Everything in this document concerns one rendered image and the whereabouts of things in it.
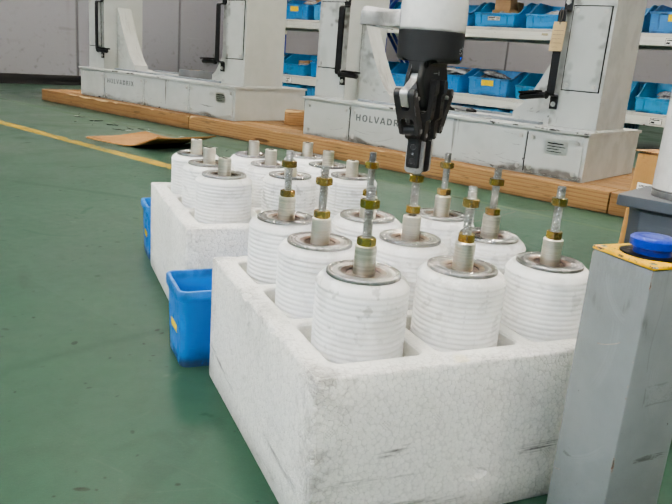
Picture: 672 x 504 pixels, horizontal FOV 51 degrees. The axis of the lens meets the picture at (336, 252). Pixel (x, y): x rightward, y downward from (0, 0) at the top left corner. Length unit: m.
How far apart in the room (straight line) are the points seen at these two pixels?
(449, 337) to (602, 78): 2.14
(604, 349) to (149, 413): 0.57
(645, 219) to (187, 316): 0.67
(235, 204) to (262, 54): 2.89
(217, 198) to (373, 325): 0.55
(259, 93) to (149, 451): 3.29
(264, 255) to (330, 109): 2.55
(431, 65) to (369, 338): 0.32
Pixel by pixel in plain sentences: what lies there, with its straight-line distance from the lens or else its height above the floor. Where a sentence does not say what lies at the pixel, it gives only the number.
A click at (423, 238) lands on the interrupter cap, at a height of 0.25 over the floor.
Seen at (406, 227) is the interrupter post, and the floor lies 0.27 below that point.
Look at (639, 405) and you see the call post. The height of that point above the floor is 0.19.
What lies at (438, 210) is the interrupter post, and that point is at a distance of 1.00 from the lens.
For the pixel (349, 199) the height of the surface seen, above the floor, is 0.22.
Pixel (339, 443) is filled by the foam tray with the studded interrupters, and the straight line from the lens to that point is 0.68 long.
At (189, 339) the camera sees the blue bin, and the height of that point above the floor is 0.05.
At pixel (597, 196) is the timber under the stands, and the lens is 2.66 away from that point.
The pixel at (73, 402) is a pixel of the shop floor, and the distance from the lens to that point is 0.99.
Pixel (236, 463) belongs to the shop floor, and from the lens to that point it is 0.85.
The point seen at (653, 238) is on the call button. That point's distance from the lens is 0.66.
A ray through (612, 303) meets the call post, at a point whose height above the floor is 0.27.
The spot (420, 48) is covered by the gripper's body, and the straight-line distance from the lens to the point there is 0.80.
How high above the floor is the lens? 0.46
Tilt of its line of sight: 16 degrees down
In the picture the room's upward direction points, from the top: 5 degrees clockwise
